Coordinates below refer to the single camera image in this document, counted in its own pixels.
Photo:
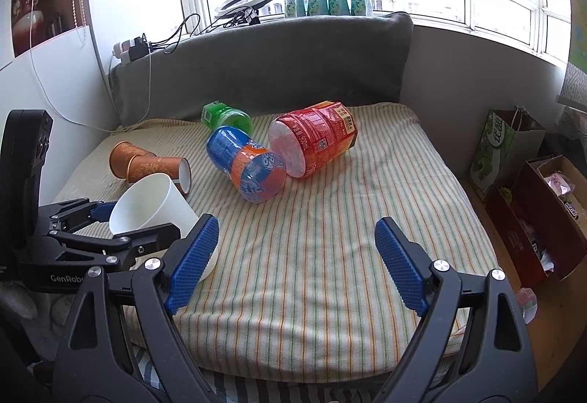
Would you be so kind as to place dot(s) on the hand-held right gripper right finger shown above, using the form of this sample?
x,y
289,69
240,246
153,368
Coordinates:
x,y
399,260

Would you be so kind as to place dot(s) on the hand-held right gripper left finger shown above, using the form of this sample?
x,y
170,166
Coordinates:
x,y
192,260

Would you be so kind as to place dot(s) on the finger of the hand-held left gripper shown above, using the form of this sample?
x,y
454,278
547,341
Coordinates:
x,y
98,211
146,235

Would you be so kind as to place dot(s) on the white paper cup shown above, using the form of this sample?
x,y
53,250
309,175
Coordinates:
x,y
156,201

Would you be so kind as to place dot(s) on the orange patterned paper cup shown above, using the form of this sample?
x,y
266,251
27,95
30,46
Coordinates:
x,y
153,169
121,155

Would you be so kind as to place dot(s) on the striped blanket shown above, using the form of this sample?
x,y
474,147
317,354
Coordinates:
x,y
321,247

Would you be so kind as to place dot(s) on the blue and orange plastic bottle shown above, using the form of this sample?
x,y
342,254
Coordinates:
x,y
247,166

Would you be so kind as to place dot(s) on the dark red box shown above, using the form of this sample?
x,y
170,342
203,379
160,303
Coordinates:
x,y
513,238

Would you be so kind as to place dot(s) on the green plastic bottle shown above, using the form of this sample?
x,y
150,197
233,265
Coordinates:
x,y
229,116

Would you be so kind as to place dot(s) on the green paper bag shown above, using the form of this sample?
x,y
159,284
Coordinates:
x,y
495,150

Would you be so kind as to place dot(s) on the red plastic bottle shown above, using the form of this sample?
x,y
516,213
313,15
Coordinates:
x,y
316,137

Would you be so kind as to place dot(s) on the blue striped bed sheet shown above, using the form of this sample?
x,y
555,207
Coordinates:
x,y
284,391

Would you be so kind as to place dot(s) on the white power strip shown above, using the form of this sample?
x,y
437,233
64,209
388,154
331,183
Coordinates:
x,y
120,49

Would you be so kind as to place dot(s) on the brown cardboard box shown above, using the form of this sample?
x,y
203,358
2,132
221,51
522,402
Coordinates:
x,y
573,256

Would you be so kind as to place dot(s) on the grey cushion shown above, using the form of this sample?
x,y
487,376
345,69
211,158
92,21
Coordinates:
x,y
275,63

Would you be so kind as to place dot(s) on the patterned curtain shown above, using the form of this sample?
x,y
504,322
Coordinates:
x,y
575,77

